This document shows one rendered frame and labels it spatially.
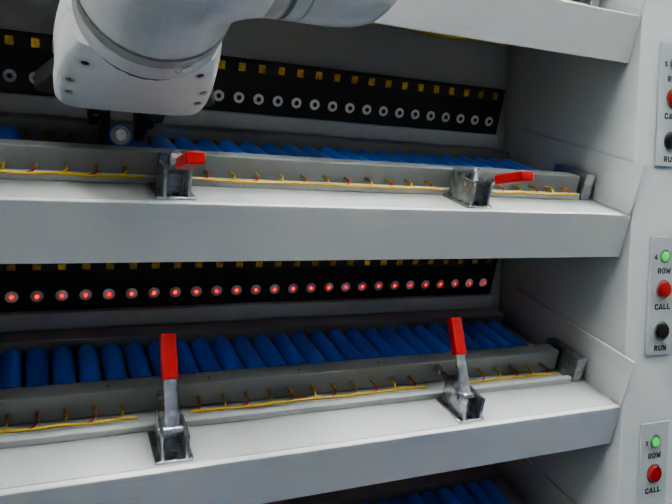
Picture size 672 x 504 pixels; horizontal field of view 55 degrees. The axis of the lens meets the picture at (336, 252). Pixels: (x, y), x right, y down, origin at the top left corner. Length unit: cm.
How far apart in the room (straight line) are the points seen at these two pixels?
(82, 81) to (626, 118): 51
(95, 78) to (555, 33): 42
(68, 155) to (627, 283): 53
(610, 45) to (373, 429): 43
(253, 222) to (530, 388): 36
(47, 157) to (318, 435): 30
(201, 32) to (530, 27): 37
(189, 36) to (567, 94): 53
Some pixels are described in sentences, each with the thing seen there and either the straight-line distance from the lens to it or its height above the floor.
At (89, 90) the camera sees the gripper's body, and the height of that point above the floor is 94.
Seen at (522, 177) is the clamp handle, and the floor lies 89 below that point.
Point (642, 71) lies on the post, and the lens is 73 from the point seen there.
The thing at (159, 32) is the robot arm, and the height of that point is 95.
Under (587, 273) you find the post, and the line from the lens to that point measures 75.
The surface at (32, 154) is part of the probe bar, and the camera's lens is 52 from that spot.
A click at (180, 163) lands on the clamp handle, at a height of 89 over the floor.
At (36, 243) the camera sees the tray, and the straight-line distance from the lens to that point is 48.
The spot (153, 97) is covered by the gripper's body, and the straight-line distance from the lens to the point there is 46.
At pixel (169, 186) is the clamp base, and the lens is 51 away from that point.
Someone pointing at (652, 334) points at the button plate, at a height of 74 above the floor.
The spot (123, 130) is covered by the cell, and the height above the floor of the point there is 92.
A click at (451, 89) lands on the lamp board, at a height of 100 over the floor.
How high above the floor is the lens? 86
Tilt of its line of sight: 3 degrees down
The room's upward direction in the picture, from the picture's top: 1 degrees clockwise
